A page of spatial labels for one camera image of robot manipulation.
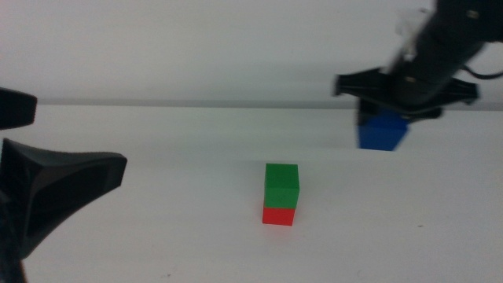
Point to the blue cube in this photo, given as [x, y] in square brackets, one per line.
[379, 133]

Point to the red cube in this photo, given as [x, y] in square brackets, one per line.
[278, 217]

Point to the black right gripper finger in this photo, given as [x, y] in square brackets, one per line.
[368, 105]
[426, 114]

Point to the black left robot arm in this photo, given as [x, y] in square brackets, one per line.
[47, 184]

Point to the green cube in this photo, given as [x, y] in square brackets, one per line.
[281, 186]

